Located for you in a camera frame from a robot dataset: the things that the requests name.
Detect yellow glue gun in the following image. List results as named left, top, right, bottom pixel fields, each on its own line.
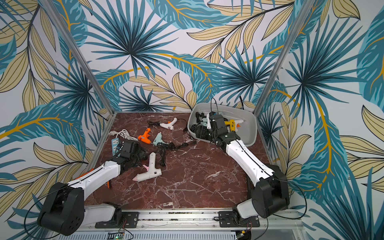
left=225, top=120, right=237, bottom=132

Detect white small glue gun pair-left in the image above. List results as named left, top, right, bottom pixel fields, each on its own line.
left=235, top=120, right=244, bottom=128

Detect mint green large glue gun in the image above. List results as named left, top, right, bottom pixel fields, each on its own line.
left=200, top=118, right=209, bottom=128

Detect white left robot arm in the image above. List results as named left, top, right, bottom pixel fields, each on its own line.
left=37, top=140, right=148, bottom=236

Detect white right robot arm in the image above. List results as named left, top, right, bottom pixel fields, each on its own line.
left=208, top=115, right=290, bottom=219

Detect orange small glue gun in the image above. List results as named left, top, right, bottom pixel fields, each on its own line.
left=138, top=128, right=152, bottom=145

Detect grey plastic storage box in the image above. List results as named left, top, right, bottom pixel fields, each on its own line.
left=188, top=103, right=257, bottom=147

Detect large white pink-tip glue gun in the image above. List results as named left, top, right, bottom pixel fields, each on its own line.
left=132, top=152, right=162, bottom=182

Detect small mint glue gun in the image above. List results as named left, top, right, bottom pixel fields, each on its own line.
left=153, top=132, right=165, bottom=146

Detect blue white power strip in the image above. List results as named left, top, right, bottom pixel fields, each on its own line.
left=111, top=138, right=120, bottom=155

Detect white coiled power cable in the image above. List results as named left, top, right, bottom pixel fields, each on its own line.
left=108, top=128, right=139, bottom=142

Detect orange handled pliers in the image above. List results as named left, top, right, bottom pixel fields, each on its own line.
left=75, top=168, right=94, bottom=180

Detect aluminium front rail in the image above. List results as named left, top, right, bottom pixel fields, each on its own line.
left=47, top=208, right=309, bottom=240

